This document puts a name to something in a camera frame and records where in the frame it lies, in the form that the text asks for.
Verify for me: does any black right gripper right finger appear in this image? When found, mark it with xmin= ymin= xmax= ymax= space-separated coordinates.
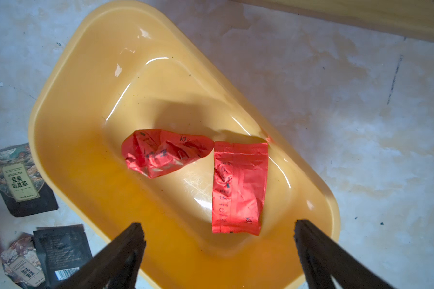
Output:
xmin=294 ymin=219 xmax=392 ymax=289

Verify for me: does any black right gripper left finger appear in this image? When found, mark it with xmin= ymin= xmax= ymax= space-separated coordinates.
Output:
xmin=57 ymin=222 xmax=146 ymax=289

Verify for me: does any dark tea bag barcode side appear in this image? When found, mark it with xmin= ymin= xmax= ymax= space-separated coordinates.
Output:
xmin=33 ymin=225 xmax=92 ymax=289

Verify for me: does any illustrated tea bag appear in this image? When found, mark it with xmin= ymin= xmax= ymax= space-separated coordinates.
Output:
xmin=1 ymin=233 xmax=46 ymax=289

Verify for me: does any red foil tea bag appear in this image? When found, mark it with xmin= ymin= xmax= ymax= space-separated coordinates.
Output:
xmin=212 ymin=142 xmax=269 ymax=236

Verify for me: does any dark oolong tea bag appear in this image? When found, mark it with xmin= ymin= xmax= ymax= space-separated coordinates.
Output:
xmin=0 ymin=143 xmax=59 ymax=217

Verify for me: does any yellow plastic storage box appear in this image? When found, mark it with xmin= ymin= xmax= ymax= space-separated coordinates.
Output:
xmin=29 ymin=1 xmax=341 ymax=289

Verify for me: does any wooden black-frame shelf rack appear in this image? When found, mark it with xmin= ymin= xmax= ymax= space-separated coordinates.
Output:
xmin=243 ymin=0 xmax=434 ymax=42

